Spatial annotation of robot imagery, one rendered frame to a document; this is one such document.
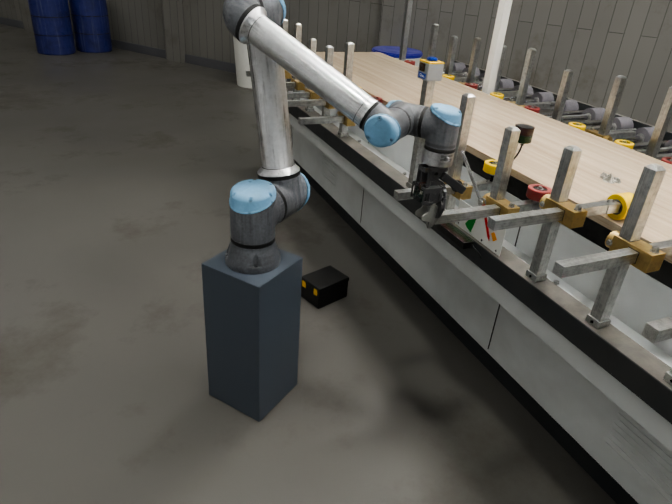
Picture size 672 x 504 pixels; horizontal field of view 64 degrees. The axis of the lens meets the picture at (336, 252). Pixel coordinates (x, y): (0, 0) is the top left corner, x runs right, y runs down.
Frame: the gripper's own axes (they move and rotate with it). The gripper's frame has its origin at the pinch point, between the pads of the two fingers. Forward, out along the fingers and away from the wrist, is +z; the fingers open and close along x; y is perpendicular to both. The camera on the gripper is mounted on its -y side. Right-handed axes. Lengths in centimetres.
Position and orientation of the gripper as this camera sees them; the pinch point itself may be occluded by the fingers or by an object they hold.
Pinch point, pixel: (431, 224)
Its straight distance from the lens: 173.0
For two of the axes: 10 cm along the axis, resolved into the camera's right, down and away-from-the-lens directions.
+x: 3.9, 4.7, -7.9
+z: -0.9, 8.8, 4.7
